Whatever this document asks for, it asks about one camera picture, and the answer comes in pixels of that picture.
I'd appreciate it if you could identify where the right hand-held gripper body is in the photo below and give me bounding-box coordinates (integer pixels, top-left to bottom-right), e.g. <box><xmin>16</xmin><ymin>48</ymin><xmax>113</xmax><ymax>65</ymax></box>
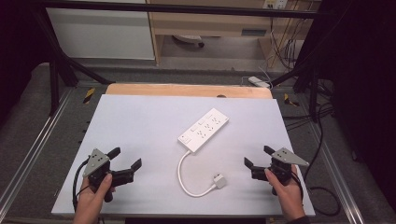
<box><xmin>250</xmin><ymin>147</ymin><xmax>310</xmax><ymax>196</ymax></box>

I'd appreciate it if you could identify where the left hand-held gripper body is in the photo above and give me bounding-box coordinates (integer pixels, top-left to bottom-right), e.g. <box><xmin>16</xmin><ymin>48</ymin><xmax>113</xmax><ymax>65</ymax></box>
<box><xmin>82</xmin><ymin>147</ymin><xmax>135</xmax><ymax>203</ymax></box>

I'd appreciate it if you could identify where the person's right hand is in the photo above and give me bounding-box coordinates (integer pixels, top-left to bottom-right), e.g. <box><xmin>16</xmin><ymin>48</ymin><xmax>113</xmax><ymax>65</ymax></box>
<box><xmin>264</xmin><ymin>164</ymin><xmax>305</xmax><ymax>219</ymax></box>

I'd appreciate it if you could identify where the person's left hand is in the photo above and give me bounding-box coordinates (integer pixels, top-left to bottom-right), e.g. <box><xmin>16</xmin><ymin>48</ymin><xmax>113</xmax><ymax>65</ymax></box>
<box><xmin>75</xmin><ymin>173</ymin><xmax>116</xmax><ymax>215</ymax></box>

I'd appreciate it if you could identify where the white plug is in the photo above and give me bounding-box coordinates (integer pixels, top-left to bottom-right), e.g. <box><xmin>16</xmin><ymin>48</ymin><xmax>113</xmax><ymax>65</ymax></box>
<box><xmin>213</xmin><ymin>174</ymin><xmax>227</xmax><ymax>189</ymax></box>

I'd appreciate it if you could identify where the light grey table mat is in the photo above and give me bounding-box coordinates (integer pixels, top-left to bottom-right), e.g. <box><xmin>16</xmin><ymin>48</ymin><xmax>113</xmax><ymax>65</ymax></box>
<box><xmin>50</xmin><ymin>93</ymin><xmax>316</xmax><ymax>217</ymax></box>

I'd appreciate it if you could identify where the small white power strip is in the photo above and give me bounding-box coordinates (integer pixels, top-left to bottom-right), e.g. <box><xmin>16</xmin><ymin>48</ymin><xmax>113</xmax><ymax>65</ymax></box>
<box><xmin>247</xmin><ymin>76</ymin><xmax>271</xmax><ymax>90</ymax></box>

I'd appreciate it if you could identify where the black curtain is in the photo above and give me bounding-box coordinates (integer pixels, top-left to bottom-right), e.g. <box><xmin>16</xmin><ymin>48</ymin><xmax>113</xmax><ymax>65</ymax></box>
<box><xmin>318</xmin><ymin>0</ymin><xmax>396</xmax><ymax>214</ymax></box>
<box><xmin>0</xmin><ymin>0</ymin><xmax>52</xmax><ymax>120</ymax></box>

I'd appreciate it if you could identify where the white cabinet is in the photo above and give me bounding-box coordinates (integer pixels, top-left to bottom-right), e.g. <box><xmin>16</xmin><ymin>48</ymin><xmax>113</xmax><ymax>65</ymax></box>
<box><xmin>46</xmin><ymin>0</ymin><xmax>156</xmax><ymax>61</ymax></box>

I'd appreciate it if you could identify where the office chair base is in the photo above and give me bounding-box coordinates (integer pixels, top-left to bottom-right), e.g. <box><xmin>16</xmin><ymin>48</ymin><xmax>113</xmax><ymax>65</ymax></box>
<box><xmin>172</xmin><ymin>34</ymin><xmax>205</xmax><ymax>49</ymax></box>

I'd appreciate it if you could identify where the light wooden desk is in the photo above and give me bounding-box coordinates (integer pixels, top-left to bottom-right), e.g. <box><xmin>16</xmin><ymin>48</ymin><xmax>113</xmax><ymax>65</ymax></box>
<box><xmin>146</xmin><ymin>0</ymin><xmax>321</xmax><ymax>68</ymax></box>

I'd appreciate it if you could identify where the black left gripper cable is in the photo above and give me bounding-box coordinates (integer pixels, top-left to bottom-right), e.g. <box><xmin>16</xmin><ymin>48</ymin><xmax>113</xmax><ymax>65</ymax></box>
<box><xmin>72</xmin><ymin>159</ymin><xmax>92</xmax><ymax>213</ymax></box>

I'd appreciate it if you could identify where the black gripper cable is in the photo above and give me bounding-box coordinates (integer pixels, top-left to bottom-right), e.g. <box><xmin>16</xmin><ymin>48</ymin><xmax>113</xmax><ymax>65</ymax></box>
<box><xmin>72</xmin><ymin>159</ymin><xmax>92</xmax><ymax>213</ymax></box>
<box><xmin>290</xmin><ymin>102</ymin><xmax>342</xmax><ymax>217</ymax></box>

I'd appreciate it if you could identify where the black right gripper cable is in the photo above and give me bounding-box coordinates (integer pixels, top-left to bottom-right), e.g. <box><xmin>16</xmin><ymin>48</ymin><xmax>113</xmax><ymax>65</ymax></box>
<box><xmin>290</xmin><ymin>102</ymin><xmax>342</xmax><ymax>217</ymax></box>

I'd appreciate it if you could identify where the white power strip cable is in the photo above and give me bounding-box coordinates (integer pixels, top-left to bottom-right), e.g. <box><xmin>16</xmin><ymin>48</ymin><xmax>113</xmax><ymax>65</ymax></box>
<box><xmin>177</xmin><ymin>149</ymin><xmax>219</xmax><ymax>198</ymax></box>

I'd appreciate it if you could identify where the aluminium rail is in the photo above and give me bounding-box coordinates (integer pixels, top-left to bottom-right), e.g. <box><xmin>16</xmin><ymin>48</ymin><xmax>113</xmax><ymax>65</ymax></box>
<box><xmin>306</xmin><ymin>120</ymin><xmax>366</xmax><ymax>224</ymax></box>
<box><xmin>0</xmin><ymin>88</ymin><xmax>75</xmax><ymax>213</ymax></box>

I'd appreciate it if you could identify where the bundle of hanging cables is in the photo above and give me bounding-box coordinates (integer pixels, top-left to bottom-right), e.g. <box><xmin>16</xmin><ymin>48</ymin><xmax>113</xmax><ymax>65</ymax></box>
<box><xmin>269</xmin><ymin>17</ymin><xmax>302</xmax><ymax>70</ymax></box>

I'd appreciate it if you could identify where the white wall socket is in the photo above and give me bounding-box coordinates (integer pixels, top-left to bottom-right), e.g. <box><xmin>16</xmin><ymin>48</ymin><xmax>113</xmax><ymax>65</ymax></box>
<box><xmin>262</xmin><ymin>0</ymin><xmax>289</xmax><ymax>10</ymax></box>

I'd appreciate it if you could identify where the black metal frame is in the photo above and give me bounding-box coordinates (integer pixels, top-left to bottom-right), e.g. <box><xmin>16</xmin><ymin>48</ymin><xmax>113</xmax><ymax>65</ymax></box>
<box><xmin>31</xmin><ymin>0</ymin><xmax>323</xmax><ymax>123</ymax></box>

